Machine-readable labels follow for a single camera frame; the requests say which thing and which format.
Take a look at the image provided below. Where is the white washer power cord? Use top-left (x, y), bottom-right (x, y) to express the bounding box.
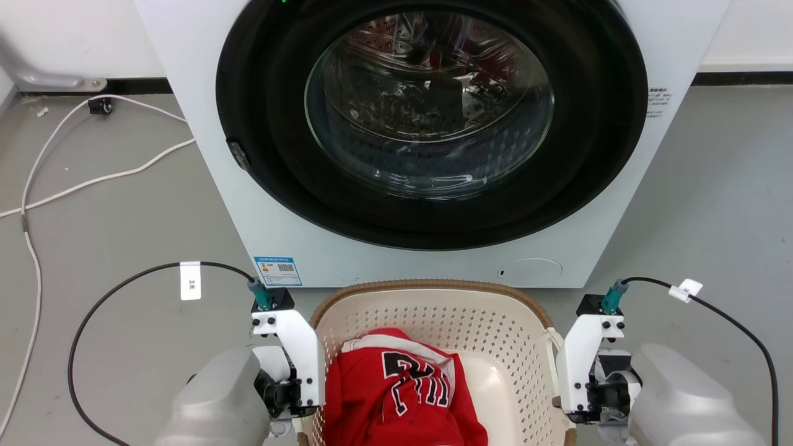
top-left (0, 138), bottom-right (197, 219)

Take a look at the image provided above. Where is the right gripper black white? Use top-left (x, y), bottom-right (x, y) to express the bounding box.
top-left (566, 349), bottom-right (643, 428)

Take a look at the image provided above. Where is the beige perforated plastic laundry basket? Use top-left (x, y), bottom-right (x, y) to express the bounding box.
top-left (297, 279), bottom-right (578, 446)

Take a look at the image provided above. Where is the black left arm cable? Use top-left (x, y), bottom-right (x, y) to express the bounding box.
top-left (67, 261), bottom-right (274, 446)

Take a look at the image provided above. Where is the printed text label sticker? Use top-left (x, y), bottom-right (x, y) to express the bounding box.
top-left (646, 87), bottom-right (669, 119)

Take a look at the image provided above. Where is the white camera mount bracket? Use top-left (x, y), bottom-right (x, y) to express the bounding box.
top-left (555, 314), bottom-right (626, 414)
top-left (250, 308), bottom-right (327, 411)

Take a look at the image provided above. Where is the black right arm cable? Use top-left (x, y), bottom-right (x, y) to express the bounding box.
top-left (600, 276), bottom-right (779, 446)

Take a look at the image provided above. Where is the white front-load washing machine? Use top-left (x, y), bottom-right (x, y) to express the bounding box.
top-left (133, 0), bottom-right (735, 289)

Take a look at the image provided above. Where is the white folded cable tag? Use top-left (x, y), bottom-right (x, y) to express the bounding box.
top-left (667, 278), bottom-right (704, 304)

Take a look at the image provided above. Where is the round black glass washer door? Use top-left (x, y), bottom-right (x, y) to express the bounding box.
top-left (216, 0), bottom-right (649, 251)

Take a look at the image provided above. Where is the white left camera mount bracket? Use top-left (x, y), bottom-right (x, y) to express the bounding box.
top-left (250, 308), bottom-right (327, 411)

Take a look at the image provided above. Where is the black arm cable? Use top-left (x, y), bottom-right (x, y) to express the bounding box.
top-left (67, 261), bottom-right (274, 446)
top-left (600, 276), bottom-right (779, 446)

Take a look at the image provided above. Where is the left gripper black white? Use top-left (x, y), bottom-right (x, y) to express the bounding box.
top-left (252, 345), bottom-right (319, 422)

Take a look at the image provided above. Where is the white paper cable tag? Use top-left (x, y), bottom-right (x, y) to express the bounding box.
top-left (179, 261), bottom-right (203, 302)

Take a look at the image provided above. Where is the round white filter cover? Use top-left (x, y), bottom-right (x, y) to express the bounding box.
top-left (497, 258), bottom-right (564, 287)

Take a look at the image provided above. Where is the black baseboard strip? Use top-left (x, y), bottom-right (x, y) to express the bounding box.
top-left (104, 77), bottom-right (173, 95)
top-left (691, 72), bottom-right (793, 87)

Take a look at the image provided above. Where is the white right camera mount bracket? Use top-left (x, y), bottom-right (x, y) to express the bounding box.
top-left (555, 314), bottom-right (626, 414)

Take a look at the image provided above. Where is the red basketball jersey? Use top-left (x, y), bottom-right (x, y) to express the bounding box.
top-left (322, 328), bottom-right (489, 446)

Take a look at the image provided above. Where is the dark washer door latch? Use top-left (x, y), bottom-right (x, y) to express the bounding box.
top-left (227, 140), bottom-right (252, 172)

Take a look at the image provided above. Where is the long white floor cable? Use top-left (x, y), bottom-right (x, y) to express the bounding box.
top-left (0, 94), bottom-right (188, 438)

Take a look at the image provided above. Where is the blue energy label sticker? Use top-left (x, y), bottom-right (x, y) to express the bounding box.
top-left (253, 256), bottom-right (304, 287)

